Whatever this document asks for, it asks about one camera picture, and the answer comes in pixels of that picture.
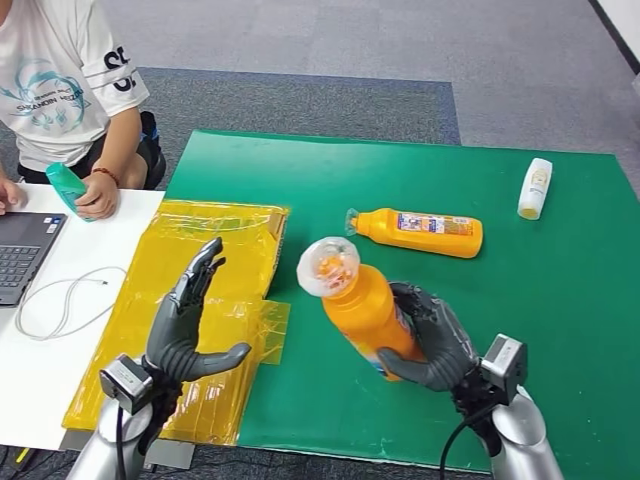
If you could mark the person's left hand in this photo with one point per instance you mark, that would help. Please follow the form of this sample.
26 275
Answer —
100 199

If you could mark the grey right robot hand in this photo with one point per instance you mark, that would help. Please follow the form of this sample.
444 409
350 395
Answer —
442 348

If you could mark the person's right hand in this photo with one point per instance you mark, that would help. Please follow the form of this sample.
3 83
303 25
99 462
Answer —
10 197

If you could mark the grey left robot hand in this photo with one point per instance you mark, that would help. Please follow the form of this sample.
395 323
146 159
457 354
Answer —
172 338

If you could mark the teal bottle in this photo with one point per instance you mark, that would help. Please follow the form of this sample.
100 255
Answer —
63 182

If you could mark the orange bottle with white cap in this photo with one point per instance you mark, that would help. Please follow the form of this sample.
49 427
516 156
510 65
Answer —
360 311

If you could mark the person's left forearm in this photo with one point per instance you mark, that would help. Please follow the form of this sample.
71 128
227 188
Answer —
120 142

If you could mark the orange bottle with clear cap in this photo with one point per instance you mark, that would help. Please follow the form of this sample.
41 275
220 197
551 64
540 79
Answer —
380 232

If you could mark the small white bottle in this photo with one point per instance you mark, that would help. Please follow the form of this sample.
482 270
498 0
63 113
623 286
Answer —
535 189

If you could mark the dark laptop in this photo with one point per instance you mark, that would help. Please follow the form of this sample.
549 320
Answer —
25 238

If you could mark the yellow plastic wrapped board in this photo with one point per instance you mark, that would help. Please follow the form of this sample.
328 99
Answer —
225 252

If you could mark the person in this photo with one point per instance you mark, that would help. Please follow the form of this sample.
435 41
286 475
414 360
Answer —
50 99

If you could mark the grey flat board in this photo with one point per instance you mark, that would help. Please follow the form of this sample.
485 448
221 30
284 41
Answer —
170 454

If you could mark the green table mat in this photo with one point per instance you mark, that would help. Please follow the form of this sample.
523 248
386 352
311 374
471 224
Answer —
550 298

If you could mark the white board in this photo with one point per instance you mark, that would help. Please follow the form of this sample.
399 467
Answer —
40 384

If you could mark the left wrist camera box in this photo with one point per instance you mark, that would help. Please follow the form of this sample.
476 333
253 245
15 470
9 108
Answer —
125 384

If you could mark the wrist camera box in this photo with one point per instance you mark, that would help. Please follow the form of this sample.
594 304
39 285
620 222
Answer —
505 368
125 384

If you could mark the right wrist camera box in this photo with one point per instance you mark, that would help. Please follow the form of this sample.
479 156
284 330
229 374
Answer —
505 368

